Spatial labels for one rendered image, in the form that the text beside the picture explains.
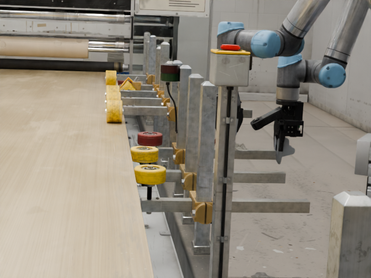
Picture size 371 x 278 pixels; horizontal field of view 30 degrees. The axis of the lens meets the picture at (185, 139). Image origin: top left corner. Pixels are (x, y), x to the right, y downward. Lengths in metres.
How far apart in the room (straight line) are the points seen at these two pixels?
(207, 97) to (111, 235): 0.55
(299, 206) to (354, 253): 1.10
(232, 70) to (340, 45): 0.80
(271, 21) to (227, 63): 9.57
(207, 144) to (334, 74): 0.59
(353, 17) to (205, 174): 0.73
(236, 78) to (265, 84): 9.60
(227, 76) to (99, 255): 0.46
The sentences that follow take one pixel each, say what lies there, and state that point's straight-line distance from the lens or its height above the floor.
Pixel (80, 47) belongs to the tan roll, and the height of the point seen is 1.06.
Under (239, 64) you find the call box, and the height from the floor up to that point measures 1.20.
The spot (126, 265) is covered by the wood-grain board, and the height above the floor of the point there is 0.90.
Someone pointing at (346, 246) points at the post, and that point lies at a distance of 0.71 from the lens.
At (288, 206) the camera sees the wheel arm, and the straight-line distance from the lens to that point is 1.81.
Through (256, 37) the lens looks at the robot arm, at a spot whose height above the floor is 1.24.
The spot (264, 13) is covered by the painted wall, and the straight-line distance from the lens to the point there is 10.92.
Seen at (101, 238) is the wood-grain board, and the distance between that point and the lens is 1.22.
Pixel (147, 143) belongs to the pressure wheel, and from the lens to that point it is 2.20.
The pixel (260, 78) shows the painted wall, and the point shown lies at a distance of 10.96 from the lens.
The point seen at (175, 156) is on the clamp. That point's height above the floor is 0.85.
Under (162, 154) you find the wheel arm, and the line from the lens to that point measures 2.23.
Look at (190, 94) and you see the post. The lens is 1.91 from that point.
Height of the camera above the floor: 1.29
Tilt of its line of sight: 10 degrees down
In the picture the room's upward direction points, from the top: 2 degrees clockwise
